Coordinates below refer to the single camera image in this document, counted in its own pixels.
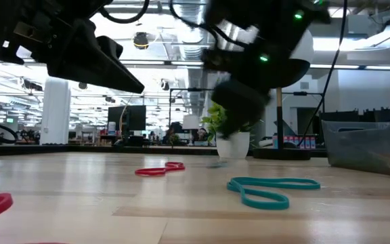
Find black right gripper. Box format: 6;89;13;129
200;42;286;140

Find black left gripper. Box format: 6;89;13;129
0;0;146;95

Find small potted green plant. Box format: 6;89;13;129
200;101;252;160

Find black ceiling dome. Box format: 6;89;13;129
133;31;150;51

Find black monitor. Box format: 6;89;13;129
107;104;148;132

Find silver ventilation duct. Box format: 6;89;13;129
173;0;213;64

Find clear plastic bin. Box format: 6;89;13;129
321;102;390;179

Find small white shade lamp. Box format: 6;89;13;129
181;114;200;147

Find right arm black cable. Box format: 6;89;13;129
297;0;349;147

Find row of colourful boxes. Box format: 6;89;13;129
271;135;317;150

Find white column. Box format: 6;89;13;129
39;76;72;146

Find black metal rack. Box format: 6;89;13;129
168;87;216;147

